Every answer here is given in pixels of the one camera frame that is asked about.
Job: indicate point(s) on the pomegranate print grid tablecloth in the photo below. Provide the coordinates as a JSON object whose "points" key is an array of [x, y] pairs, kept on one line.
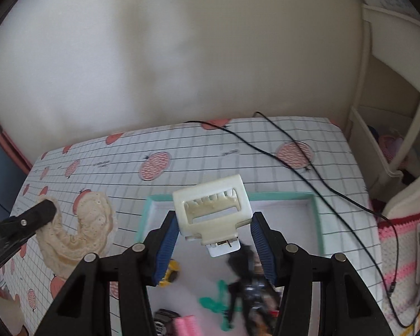
{"points": [[203, 150]]}

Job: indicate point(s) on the green plastic toy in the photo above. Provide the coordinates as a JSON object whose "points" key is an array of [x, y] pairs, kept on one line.
{"points": [[213, 302]]}

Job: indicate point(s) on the pink table frame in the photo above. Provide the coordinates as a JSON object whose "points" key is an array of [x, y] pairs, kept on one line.
{"points": [[15, 150]]}

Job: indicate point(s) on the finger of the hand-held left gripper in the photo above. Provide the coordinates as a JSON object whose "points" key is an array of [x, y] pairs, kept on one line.
{"points": [[31, 218]]}

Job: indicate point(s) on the cream rounded object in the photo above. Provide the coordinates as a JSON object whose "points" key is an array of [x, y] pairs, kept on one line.
{"points": [[5, 315]]}

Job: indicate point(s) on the black action figure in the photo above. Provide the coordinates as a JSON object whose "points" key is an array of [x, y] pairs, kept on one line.
{"points": [[252, 287]]}

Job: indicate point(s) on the dark blue cabinet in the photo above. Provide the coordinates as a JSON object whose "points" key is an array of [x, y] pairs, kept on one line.
{"points": [[0, 175]]}

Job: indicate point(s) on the pink hair comb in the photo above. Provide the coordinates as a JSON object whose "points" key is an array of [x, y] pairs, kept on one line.
{"points": [[184, 326]]}

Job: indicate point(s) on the pink purple item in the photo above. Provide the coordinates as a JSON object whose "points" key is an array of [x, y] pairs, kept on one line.
{"points": [[390, 145]]}

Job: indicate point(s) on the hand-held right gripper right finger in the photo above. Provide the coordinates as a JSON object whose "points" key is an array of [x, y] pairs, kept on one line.
{"points": [[262, 248]]}

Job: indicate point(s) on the white hair claw clip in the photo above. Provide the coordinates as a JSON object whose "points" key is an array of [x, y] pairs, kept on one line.
{"points": [[210, 196]]}

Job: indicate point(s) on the white shelf rack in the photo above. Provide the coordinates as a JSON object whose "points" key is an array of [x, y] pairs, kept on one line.
{"points": [[367, 136]]}

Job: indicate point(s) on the white tray with teal rim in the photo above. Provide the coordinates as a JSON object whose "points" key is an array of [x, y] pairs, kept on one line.
{"points": [[290, 213]]}

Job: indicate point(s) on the beige fluffy scrunchie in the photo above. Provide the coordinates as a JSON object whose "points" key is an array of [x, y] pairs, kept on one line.
{"points": [[91, 224]]}

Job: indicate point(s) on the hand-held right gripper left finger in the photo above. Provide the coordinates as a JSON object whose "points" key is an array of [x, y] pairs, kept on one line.
{"points": [[166, 248]]}

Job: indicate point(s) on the pink striped crocheted cloth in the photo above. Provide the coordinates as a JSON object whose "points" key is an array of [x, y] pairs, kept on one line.
{"points": [[406, 262]]}

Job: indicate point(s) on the black toy car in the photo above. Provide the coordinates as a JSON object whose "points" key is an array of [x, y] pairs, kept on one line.
{"points": [[164, 318]]}

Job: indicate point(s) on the yellow toy car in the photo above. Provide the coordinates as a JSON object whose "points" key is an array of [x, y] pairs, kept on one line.
{"points": [[171, 271]]}

